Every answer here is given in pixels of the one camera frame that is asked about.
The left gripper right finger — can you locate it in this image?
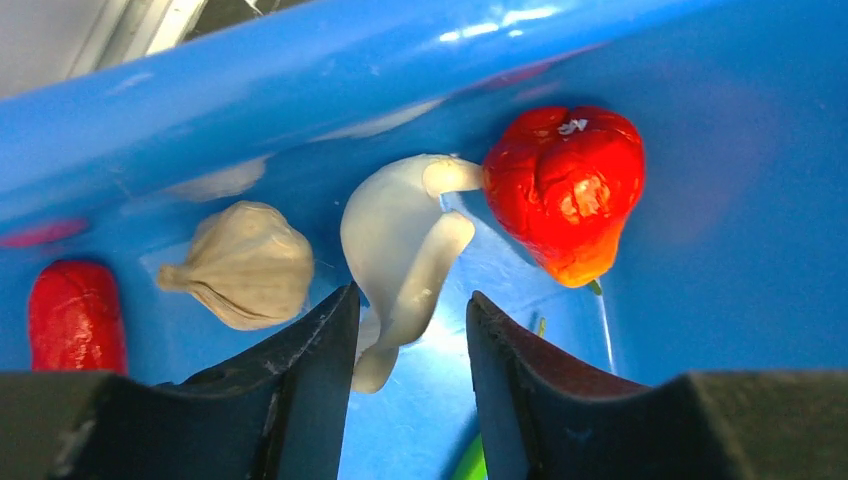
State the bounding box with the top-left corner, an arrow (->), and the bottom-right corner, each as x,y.
466,292 -> 847,479

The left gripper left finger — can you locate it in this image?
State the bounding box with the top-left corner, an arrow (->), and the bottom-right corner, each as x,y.
1,284 -> 360,479

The blue plastic bin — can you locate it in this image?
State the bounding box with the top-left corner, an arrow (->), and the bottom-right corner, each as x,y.
1,1 -> 847,479

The small beige garlic bulb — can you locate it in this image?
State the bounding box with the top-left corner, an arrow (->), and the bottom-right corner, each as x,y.
156,201 -> 315,331

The white garlic toy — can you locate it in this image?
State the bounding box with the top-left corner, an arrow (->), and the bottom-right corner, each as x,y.
340,154 -> 482,394

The red orange pepper toy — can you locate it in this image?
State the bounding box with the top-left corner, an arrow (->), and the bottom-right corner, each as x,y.
482,106 -> 646,288

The red chili toy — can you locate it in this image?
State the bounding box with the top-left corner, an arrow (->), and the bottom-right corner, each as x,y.
28,260 -> 129,376

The green bean toy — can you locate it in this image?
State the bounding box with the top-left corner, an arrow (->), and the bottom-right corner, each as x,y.
450,434 -> 488,480

